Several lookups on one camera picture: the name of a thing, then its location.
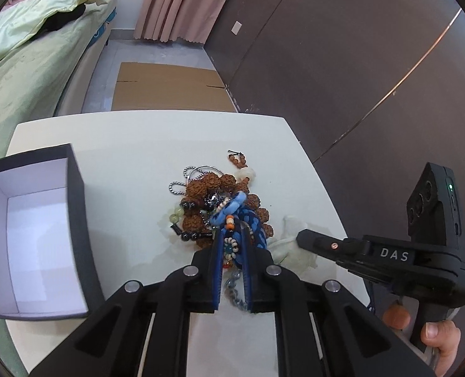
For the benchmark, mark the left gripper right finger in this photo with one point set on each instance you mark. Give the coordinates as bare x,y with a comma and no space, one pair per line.
258,293

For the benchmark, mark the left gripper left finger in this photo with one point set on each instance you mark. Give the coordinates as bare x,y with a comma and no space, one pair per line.
205,294

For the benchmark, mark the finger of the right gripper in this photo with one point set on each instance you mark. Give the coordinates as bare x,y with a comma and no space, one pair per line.
321,245

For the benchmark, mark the right hand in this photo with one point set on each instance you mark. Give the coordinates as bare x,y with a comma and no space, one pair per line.
445,336

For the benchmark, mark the white table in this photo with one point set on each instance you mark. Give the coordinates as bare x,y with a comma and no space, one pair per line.
144,174

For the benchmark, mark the black box white interior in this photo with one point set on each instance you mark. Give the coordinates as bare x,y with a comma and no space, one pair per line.
47,271

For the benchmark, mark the dark brown wardrobe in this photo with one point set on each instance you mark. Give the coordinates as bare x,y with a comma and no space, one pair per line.
373,89

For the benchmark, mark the flat brown cardboard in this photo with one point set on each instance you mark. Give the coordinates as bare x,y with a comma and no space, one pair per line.
145,86

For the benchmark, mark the pink curtain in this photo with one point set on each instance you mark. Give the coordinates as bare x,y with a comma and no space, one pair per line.
170,20

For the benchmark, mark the bed with green sheet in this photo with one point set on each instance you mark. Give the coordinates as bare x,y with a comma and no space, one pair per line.
49,76

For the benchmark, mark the black cloth on bed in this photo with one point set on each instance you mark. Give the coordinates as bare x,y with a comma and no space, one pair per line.
60,19

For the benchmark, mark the light green duvet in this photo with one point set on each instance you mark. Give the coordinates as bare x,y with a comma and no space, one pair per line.
22,21

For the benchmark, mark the black tracking camera box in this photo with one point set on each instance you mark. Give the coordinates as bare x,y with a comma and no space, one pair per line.
432,209

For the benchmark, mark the white wall switch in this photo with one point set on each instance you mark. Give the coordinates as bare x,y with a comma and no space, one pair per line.
236,28

